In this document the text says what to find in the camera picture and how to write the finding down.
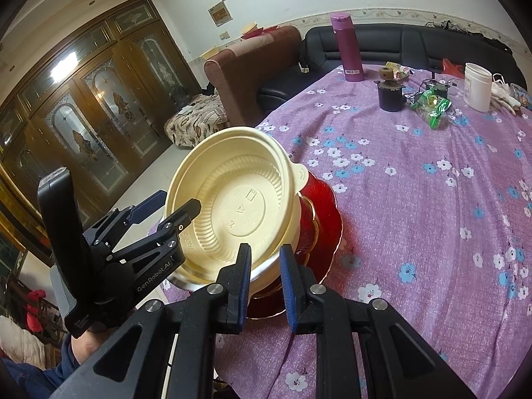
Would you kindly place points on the small red gold-rimmed plate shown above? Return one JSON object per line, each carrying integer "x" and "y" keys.
{"x": 309, "y": 208}

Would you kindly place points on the black cylindrical container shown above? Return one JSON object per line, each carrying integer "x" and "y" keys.
{"x": 390, "y": 99}

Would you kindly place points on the person's left forearm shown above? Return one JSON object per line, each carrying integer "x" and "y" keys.
{"x": 54, "y": 378}

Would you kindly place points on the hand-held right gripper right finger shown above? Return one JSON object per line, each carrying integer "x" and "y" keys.
{"x": 289, "y": 295}

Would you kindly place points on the patterned cushion stool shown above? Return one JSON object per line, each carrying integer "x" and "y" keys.
{"x": 195, "y": 118}

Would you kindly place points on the wooden glass-panel cabinet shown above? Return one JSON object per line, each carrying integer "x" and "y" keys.
{"x": 104, "y": 112}

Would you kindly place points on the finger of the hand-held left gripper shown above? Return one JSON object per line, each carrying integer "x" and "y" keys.
{"x": 183, "y": 216}
{"x": 145, "y": 208}

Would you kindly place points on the red plastic bag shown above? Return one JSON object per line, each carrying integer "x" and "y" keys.
{"x": 452, "y": 67}

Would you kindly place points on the brown armchair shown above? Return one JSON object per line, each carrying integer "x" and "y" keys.
{"x": 241, "y": 75}

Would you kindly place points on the black leather sofa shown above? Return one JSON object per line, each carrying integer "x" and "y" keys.
{"x": 374, "y": 37}

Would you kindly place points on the large red scalloped plate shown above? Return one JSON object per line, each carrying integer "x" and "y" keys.
{"x": 328, "y": 232}

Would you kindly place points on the white plastic jar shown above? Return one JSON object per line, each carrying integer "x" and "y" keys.
{"x": 478, "y": 89}

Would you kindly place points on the white glove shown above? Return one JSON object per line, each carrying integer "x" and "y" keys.
{"x": 503, "y": 93}

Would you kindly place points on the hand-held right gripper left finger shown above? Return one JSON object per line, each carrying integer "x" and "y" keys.
{"x": 244, "y": 291}

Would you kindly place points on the cream plastic bowl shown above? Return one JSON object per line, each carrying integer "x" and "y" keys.
{"x": 251, "y": 28}
{"x": 266, "y": 276}
{"x": 232, "y": 191}

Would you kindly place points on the green plastic packet bundle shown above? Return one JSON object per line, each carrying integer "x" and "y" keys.
{"x": 430, "y": 104}

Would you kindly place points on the red cloth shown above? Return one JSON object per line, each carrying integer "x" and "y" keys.
{"x": 36, "y": 299}

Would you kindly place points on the yellow wall plaque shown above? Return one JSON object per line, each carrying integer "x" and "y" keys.
{"x": 219, "y": 14}

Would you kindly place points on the white foam bowl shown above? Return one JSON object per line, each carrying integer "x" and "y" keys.
{"x": 191, "y": 277}

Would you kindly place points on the purple floral tablecloth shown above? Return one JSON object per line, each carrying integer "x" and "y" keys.
{"x": 415, "y": 216}

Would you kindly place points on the purple thermos bottle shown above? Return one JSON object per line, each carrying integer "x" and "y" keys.
{"x": 348, "y": 50}

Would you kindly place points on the white padded cloth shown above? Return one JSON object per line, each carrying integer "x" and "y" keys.
{"x": 18, "y": 341}

